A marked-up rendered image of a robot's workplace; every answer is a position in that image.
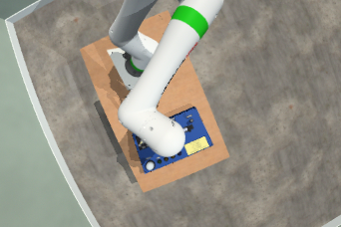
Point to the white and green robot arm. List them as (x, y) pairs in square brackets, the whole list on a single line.
[(156, 63)]

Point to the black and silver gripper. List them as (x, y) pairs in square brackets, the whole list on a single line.
[(188, 128)]

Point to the blue control panel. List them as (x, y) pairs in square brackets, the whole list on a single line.
[(195, 141)]

